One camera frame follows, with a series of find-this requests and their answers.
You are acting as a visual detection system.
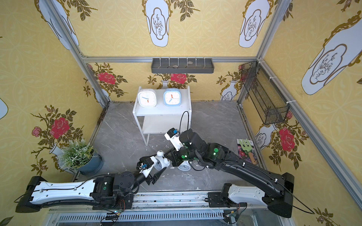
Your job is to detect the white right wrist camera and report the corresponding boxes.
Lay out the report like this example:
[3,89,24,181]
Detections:
[165,128,183,151]

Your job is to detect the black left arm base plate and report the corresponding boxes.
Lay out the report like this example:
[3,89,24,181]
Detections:
[114,194,134,211]

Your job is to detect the white twin-bell alarm clock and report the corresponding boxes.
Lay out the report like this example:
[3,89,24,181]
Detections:
[155,151,171,171]

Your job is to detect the blue square alarm clock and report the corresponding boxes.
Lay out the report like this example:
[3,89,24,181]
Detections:
[163,88,182,106]

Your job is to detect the potted green plant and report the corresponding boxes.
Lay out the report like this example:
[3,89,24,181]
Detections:
[57,138,103,176]

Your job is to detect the grey wall-mounted tray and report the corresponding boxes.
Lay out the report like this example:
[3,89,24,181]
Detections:
[151,57,215,74]

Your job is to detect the pink white seed packet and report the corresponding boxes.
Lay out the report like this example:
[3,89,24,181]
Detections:
[237,139,258,165]

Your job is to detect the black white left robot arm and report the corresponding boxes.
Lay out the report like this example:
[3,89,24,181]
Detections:
[16,155,171,213]

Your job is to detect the green plastic garden fork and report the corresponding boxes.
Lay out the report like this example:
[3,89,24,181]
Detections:
[239,139,253,154]

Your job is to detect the white square alarm clock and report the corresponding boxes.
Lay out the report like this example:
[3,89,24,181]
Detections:
[137,89,157,107]

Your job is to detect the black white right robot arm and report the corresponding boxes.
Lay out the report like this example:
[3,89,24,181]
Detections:
[165,128,295,218]

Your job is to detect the aluminium slotted base rail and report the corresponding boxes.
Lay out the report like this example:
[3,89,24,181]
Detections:
[42,190,295,226]

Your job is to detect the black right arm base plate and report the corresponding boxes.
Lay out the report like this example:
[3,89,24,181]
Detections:
[204,192,248,209]

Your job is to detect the black wire mesh basket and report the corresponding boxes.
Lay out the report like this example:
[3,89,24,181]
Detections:
[240,61,289,125]

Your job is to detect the white two-tier shelf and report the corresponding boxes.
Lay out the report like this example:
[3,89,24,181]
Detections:
[133,87,192,146]

